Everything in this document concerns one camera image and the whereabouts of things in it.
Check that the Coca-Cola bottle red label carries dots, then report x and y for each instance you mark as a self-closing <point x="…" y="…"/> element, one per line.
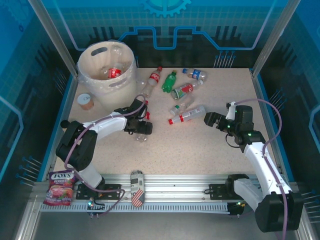
<point x="154" y="78"/>
<point x="114" y="72"/>
<point x="148" y="115"/>

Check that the red-capped bottle white label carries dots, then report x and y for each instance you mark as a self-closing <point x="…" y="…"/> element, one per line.
<point x="187" y="115"/>

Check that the clear bottle green cap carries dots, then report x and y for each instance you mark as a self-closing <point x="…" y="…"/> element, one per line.
<point x="176" y="108"/>

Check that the Pepsi bottle blue label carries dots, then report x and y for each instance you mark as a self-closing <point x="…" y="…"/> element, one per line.
<point x="196" y="74"/>

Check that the green Sprite bottle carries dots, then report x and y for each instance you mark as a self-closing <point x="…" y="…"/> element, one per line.
<point x="168" y="82"/>

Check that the large clear plastic bottle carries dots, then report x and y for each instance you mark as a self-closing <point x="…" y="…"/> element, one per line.
<point x="117" y="53"/>

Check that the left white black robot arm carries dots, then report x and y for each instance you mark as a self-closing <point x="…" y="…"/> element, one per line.
<point x="105" y="125"/>

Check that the beige plastic bin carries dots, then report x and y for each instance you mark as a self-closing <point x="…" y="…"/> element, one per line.
<point x="117" y="95"/>

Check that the clear plastic bin liner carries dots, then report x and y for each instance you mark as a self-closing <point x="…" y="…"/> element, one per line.
<point x="81" y="76"/>

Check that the copper can white lid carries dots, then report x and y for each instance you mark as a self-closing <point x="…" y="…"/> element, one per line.
<point x="85" y="100"/>

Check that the flag pattern can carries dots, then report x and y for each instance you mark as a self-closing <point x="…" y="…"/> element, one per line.
<point x="137" y="187"/>

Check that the berry candy bag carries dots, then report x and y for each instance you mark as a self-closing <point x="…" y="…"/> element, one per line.
<point x="60" y="187"/>

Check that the aluminium mounting rail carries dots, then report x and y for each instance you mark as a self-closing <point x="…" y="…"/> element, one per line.
<point x="175" y="182"/>

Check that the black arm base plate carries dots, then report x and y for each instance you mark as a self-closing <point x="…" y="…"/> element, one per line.
<point x="217" y="191"/>
<point x="112" y="187"/>

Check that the aluminium frame post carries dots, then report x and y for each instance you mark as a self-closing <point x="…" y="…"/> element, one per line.
<point x="275" y="37"/>
<point x="52" y="37"/>

